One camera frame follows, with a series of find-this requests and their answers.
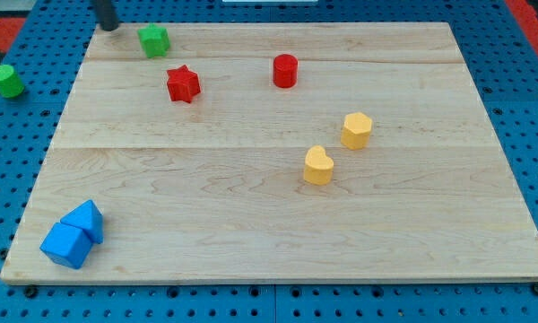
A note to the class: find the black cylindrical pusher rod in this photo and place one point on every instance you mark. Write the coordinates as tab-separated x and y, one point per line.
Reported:
106	14

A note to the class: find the yellow heart block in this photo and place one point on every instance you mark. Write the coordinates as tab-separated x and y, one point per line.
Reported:
318	166

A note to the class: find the red cylinder block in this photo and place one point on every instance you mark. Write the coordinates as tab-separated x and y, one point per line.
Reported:
285	71

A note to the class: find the red star block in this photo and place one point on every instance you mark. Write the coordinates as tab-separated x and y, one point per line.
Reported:
183	84

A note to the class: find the yellow hexagon block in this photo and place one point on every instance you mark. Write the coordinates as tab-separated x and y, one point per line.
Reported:
356	131

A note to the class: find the green cylinder block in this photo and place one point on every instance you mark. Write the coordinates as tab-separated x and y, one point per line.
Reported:
11	84

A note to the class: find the blue cube block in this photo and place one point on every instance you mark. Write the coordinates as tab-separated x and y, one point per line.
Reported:
66	245

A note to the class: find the blue triangle block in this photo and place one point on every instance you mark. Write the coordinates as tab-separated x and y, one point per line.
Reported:
87	217

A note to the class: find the light wooden board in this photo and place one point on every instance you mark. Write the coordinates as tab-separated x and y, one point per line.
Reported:
212	191

